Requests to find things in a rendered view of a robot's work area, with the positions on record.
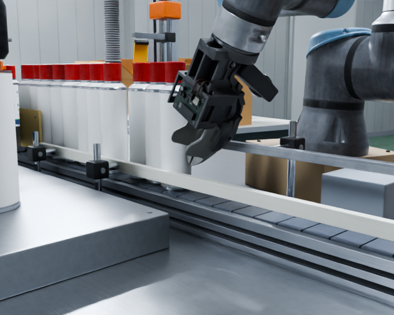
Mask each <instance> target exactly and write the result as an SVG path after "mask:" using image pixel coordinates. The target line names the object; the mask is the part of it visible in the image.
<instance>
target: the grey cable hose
mask: <svg viewBox="0 0 394 315"><path fill-rule="evenodd" d="M118 3H119V0H104V5H105V6H104V9H105V10H104V12H105V13H104V14H105V15H104V16H105V17H104V18H105V22H104V23H105V39H106V40H105V41H106V42H105V43H106V44H105V46H106V47H105V48H106V49H105V50H106V51H105V52H106V60H105V63H121V60H120V51H119V50H120V40H119V39H120V38H119V37H120V33H119V32H120V31H119V28H120V27H119V25H120V24H119V21H120V20H119V15H118V14H119V6H118V5H119V4H118Z"/></svg>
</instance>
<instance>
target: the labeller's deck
mask: <svg viewBox="0 0 394 315"><path fill-rule="evenodd" d="M18 174H19V194H20V199H21V204H20V205H19V206H18V207H17V208H16V209H13V210H10V211H7V212H2V213H0V300H2V299H6V298H10V297H12V296H15V295H18V294H22V293H25V292H28V291H32V290H34V289H37V288H41V287H44V286H47V285H50V284H54V283H57V282H60V281H63V280H66V279H69V278H73V277H76V276H79V275H82V274H86V273H89V272H92V271H95V270H98V269H101V268H105V267H108V266H111V265H114V264H117V263H121V262H124V261H127V260H130V259H134V258H137V257H140V256H143V255H146V254H149V253H153V252H156V251H159V250H162V249H166V248H168V247H169V213H167V212H164V211H160V210H157V209H154V208H151V207H147V206H144V205H142V204H138V203H136V202H132V201H129V200H126V199H123V198H120V197H116V196H113V195H110V194H107V193H105V192H101V191H97V190H95V189H91V188H88V187H85V186H82V185H79V184H76V183H73V182H69V181H66V180H63V179H60V178H57V177H54V176H50V175H48V174H44V173H41V172H38V171H35V170H32V169H28V168H26V167H22V166H19V165H18Z"/></svg>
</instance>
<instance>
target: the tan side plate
mask: <svg viewBox="0 0 394 315"><path fill-rule="evenodd" d="M19 120H20V130H21V146H23V147H28V146H33V131H38V132H39V143H42V142H43V140H42V128H41V111H40V110H34V109H24V108H19Z"/></svg>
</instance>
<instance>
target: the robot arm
mask: <svg viewBox="0 0 394 315"><path fill-rule="evenodd" d="M217 2H218V6H219V7H220V9H219V11H218V14H217V16H216V19H215V22H214V24H213V27H212V30H211V31H212V34H211V37H210V38H200V40H199V43H198V45H197V48H196V51H195V53H194V56H193V59H192V61H191V64H190V66H189V69H188V71H178V73H177V76H176V79H175V81H174V84H173V87H172V90H171V92H170V95H169V98H168V101H167V102H168V103H173V107H174V108H175V109H176V110H177V111H178V112H179V113H180V114H181V115H182V116H183V117H184V118H185V119H186V120H187V122H186V124H185V125H184V126H181V127H180V128H178V129H176V130H175V131H174V132H173V133H172V135H171V140H172V141H173V142H174V143H179V144H184V145H187V148H186V150H185V152H184V153H185V154H186V155H187V158H188V164H189V165H190V166H195V165H197V164H201V163H203V162H204V161H206V160H207V159H209V158H210V157H211V156H212V155H214V154H215V153H216V152H217V151H219V150H221V149H222V148H223V147H224V146H225V145H227V144H228V143H229V142H230V141H231V140H232V139H233V137H234V136H235V134H236V132H237V130H238V126H239V123H240V121H241V120H242V118H243V117H242V116H241V112H242V110H243V105H245V100H244V95H245V93H244V92H243V91H242V88H243V86H242V85H241V84H240V83H239V82H238V80H237V79H236V78H235V75H236V76H237V77H238V78H239V79H240V80H242V81H243V82H244V83H245V84H246V85H247V86H248V87H249V90H250V93H252V95H254V96H256V97H258V98H263V99H265V100H266V101H268V102H271V101H272V100H273V98H274V97H275V96H276V95H277V94H278V89H277V88H276V87H275V86H274V85H273V83H272V81H271V79H270V78H269V77H268V76H267V75H265V74H263V73H262V72H261V71H260V70H259V69H258V68H257V67H256V66H255V65H254V64H255V63H256V61H257V59H258V56H259V55H260V52H262V50H263V48H264V46H265V44H266V42H267V39H268V37H269V35H270V32H271V30H272V29H273V26H274V25H275V22H276V20H277V19H278V17H286V16H317V17H319V18H322V19H324V18H338V17H340V16H342V15H344V14H345V13H347V12H348V11H349V10H350V8H351V7H352V5H353V4H354V2H355V0H217ZM306 59H307V60H306V74H305V88H304V95H303V109H302V112H301V114H300V116H299V119H298V122H297V132H296V136H297V137H303V138H305V151H313V152H319V153H327V154H336V155H341V156H350V157H360V156H366V155H368V152H369V146H370V142H369V140H368V133H367V130H366V124H365V119H364V115H363V112H364V106H365V101H375V102H381V103H393V104H394V0H384V2H383V13H382V15H381V16H380V17H379V18H378V19H377V20H376V21H375V22H373V23H372V27H371V29H368V28H363V27H348V28H338V29H329V30H325V31H320V32H318V33H316V34H314V35H312V37H311V38H310V40H309V45H308V52H307V54H306ZM178 81H182V82H181V85H180V87H179V90H178V93H177V95H173V94H174V90H175V89H176V85H177V83H178Z"/></svg>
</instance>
